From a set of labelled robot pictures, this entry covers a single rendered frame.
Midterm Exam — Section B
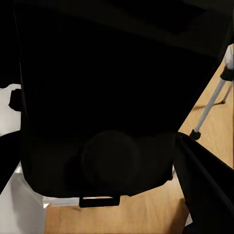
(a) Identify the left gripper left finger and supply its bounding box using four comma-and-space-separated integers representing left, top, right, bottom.
0, 130, 20, 194

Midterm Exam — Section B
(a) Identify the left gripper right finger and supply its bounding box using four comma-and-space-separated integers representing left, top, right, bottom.
173, 131, 234, 234

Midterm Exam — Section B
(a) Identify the digital camera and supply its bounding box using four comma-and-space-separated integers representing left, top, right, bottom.
0, 0, 234, 209

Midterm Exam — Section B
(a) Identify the camera tripod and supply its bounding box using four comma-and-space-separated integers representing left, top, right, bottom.
169, 45, 234, 180

